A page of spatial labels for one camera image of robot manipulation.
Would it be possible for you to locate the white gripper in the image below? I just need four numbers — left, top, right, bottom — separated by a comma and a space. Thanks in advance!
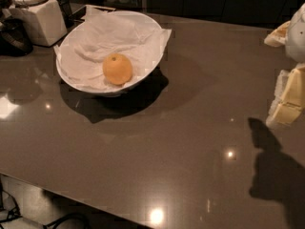
264, 3, 305, 128

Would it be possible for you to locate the orange fruit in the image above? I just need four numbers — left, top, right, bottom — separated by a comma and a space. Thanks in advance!
102, 53, 132, 85

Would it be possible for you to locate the white bowl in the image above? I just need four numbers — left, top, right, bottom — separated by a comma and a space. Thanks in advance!
55, 10, 167, 97

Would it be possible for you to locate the white paper napkin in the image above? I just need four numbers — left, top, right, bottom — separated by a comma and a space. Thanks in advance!
53, 6, 173, 94

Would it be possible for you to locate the dark cup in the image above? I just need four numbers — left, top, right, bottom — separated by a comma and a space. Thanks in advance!
56, 0, 73, 28

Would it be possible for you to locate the white ceramic jar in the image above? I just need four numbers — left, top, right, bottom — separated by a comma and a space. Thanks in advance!
9, 0, 67, 47

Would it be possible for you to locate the black round object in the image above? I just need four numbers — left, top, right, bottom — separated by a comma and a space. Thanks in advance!
0, 18, 33, 56

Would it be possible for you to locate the black floor cable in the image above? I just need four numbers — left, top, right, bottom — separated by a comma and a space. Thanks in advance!
0, 178, 92, 229

